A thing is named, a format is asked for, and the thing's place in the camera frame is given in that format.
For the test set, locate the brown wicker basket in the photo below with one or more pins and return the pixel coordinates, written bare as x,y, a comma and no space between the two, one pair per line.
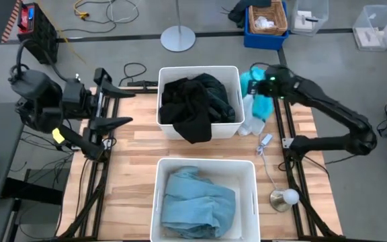
279,17

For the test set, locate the round metal stand base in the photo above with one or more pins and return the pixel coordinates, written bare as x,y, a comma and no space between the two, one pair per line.
177,38

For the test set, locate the dark green garment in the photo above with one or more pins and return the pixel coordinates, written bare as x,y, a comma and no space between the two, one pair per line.
220,101

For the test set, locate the light blue cloth garment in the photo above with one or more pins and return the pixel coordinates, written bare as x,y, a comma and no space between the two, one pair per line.
197,205

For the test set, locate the black box with red panel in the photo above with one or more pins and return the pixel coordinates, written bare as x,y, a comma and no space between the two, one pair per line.
40,33

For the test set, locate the dark garment beside crate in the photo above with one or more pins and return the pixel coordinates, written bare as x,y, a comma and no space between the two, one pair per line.
240,13

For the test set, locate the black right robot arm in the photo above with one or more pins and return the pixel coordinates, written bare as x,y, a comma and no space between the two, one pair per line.
331,107

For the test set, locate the white woven plastic basket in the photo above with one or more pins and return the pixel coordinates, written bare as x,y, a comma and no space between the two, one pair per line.
227,131
244,188

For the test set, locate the black garment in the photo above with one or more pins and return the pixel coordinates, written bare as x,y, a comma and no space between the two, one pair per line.
183,107

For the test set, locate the teal fuzzy garment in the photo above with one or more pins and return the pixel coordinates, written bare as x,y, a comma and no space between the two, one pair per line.
264,107

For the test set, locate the brass lamp with white globe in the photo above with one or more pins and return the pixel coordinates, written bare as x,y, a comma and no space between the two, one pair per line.
286,200

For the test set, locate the yellow tag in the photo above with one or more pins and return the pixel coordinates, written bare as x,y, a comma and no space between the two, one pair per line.
58,135

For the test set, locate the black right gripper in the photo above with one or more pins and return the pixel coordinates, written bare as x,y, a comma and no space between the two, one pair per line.
277,84

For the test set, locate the white plastic bag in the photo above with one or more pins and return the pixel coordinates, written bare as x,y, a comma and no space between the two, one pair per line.
251,126

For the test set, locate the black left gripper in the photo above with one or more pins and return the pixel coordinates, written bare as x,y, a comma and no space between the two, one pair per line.
76,97

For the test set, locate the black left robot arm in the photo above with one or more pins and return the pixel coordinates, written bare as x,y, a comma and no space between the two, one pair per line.
32,90

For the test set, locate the white crumpled cloth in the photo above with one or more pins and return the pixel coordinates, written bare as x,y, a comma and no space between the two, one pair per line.
264,23

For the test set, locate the blue plastic crate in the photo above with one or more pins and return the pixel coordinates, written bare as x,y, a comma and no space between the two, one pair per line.
264,42

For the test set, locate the clear plastic storage bin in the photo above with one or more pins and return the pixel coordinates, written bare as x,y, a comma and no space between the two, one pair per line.
370,30
309,17

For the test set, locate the black aluminium frame rails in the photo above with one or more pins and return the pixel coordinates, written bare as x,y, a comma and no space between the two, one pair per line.
294,174
92,195

